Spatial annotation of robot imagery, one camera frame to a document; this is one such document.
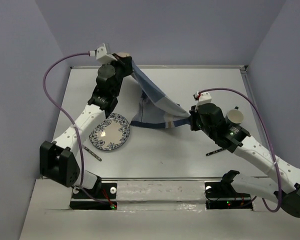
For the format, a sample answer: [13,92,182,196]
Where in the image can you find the blue beige cloth placemat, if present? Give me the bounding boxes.
[130,62,190,129]

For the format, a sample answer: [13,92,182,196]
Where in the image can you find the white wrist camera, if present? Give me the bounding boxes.
[193,91,212,112]
[88,43,117,65]

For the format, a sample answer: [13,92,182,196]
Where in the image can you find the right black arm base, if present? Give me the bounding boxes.
[204,181,253,210]

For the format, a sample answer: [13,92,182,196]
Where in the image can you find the silver fork dark handle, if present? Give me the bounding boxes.
[205,148,225,157]

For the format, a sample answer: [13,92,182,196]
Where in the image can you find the dark green mug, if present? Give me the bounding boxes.
[225,106,244,125]

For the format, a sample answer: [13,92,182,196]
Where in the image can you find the metal table edge rail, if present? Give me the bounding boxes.
[69,64,249,71]

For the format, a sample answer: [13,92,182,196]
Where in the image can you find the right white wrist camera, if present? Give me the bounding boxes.
[193,91,212,112]

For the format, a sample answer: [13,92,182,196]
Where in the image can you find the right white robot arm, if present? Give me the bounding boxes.
[189,103,300,218]

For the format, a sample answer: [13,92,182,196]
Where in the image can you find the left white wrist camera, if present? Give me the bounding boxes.
[88,43,117,65]

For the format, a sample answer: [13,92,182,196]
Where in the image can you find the blue floral ceramic plate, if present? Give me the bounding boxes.
[89,112,131,151]

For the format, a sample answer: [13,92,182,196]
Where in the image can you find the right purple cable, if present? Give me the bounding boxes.
[199,87,286,213]

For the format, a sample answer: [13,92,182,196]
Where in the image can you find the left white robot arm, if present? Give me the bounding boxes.
[39,54,133,198]

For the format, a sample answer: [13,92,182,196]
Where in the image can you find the silver knife dark handle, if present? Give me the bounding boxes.
[83,146,102,162]

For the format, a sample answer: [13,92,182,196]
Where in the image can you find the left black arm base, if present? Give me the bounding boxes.
[69,181,118,211]

